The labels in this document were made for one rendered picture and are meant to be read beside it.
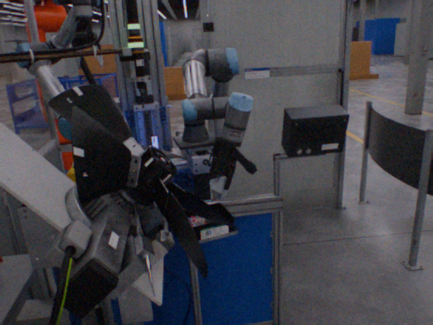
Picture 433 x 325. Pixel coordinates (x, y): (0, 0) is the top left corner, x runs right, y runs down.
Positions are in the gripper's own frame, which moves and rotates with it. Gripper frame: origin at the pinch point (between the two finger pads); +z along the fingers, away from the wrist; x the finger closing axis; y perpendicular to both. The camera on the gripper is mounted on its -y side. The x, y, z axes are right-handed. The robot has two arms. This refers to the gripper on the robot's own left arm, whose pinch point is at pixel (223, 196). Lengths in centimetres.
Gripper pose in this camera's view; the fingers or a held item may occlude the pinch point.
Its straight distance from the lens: 127.7
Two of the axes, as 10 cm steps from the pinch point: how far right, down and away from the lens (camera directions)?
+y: -9.6, -1.9, -1.9
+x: 1.2, 3.0, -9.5
